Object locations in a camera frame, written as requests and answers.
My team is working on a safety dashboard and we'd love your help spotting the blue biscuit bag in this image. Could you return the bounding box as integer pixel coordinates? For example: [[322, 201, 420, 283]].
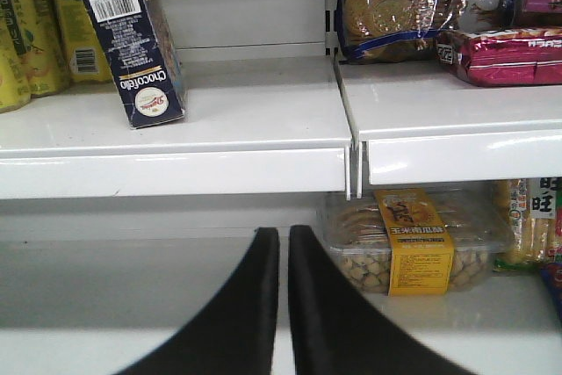
[[334, 0, 519, 64]]

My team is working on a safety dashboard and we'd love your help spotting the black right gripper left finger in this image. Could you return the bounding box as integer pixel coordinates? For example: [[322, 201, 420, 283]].
[[121, 227, 280, 374]]

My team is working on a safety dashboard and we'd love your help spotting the dark blue cookie box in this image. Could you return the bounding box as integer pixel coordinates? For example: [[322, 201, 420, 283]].
[[83, 0, 186, 129]]

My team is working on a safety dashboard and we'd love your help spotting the white store shelving unit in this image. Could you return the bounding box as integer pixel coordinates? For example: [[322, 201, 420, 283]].
[[1, 0, 561, 374]]

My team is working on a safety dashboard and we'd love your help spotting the magenta wafer pack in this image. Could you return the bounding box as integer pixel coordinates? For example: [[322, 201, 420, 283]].
[[435, 26, 561, 87]]

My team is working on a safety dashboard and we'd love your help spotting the yellow pear drink bottle right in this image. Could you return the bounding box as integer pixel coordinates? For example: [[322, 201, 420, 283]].
[[1, 0, 70, 112]]

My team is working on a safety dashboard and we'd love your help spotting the clear cookie tub yellow label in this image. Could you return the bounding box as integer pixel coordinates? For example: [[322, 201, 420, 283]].
[[321, 188, 514, 295]]

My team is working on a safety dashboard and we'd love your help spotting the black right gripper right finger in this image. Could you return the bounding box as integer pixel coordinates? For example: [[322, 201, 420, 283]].
[[288, 225, 467, 374]]

